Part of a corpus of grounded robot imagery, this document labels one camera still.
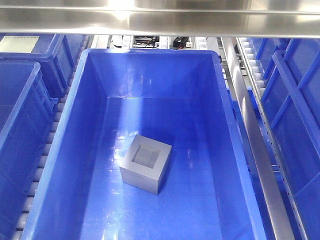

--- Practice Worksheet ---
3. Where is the gray square hollow base block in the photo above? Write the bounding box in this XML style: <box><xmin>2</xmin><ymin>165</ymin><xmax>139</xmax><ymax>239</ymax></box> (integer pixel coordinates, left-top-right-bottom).
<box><xmin>119</xmin><ymin>134</ymin><xmax>172</xmax><ymax>195</ymax></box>

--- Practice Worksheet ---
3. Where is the large blue target bin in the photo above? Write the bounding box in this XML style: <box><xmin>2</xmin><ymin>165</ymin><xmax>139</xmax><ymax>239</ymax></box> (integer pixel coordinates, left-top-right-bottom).
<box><xmin>21</xmin><ymin>49</ymin><xmax>266</xmax><ymax>240</ymax></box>

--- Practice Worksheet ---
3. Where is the blue bin left far labelled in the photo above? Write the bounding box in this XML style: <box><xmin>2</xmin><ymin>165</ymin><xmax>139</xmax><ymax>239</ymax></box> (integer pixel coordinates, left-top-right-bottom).
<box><xmin>0</xmin><ymin>33</ymin><xmax>89</xmax><ymax>98</ymax></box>

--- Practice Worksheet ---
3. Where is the blue bin left near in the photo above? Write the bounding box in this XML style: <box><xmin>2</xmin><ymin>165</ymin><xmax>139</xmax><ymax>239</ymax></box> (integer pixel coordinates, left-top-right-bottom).
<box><xmin>0</xmin><ymin>60</ymin><xmax>57</xmax><ymax>240</ymax></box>

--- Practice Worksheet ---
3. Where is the blue bin right side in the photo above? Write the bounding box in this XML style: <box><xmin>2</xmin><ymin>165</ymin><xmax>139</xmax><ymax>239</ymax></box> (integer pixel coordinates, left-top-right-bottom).
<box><xmin>261</xmin><ymin>38</ymin><xmax>320</xmax><ymax>240</ymax></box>

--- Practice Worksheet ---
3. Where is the black power adapter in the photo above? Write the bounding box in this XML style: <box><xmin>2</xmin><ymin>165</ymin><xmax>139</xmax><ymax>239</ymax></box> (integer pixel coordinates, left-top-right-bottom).
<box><xmin>173</xmin><ymin>36</ymin><xmax>192</xmax><ymax>50</ymax></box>

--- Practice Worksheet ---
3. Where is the steel shelf front beam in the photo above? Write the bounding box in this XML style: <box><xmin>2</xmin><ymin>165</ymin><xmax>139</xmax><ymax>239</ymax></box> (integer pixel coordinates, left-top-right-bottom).
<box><xmin>0</xmin><ymin>0</ymin><xmax>320</xmax><ymax>38</ymax></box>

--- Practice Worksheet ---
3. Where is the steel divider rail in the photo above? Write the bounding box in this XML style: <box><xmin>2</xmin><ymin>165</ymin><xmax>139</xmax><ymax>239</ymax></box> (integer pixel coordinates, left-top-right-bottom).
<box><xmin>221</xmin><ymin>37</ymin><xmax>295</xmax><ymax>240</ymax></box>

